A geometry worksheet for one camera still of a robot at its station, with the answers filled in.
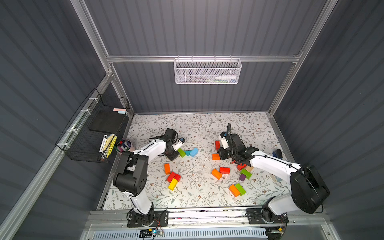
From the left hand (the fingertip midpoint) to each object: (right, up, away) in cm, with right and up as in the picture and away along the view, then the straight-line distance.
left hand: (171, 154), depth 94 cm
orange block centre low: (+27, -10, -7) cm, 30 cm away
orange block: (-2, -8, -4) cm, 9 cm away
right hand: (+30, +3, -6) cm, 31 cm away
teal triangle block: (+10, +1, 0) cm, 10 cm away
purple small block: (+42, -12, -8) cm, 45 cm away
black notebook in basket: (-33, +20, -15) cm, 42 cm away
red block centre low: (+33, -9, -3) cm, 35 cm away
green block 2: (+46, -11, -7) cm, 48 cm away
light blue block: (+14, +1, +2) cm, 14 cm away
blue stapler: (+67, +1, -1) cm, 67 cm away
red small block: (+5, -11, -9) cm, 16 cm away
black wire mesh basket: (-37, +13, -21) cm, 44 cm away
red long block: (+1, -12, -8) cm, 14 cm away
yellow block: (+3, -15, -11) cm, 19 cm away
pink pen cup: (-27, +6, -7) cm, 29 cm away
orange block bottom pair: (+36, -17, -13) cm, 42 cm away
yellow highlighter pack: (-22, +10, -31) cm, 40 cm away
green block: (+6, +1, +1) cm, 7 cm away
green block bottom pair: (+40, -17, -12) cm, 45 cm away
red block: (+42, -7, -5) cm, 43 cm away
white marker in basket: (+34, +49, -1) cm, 59 cm away
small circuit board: (-8, -35, -22) cm, 42 cm away
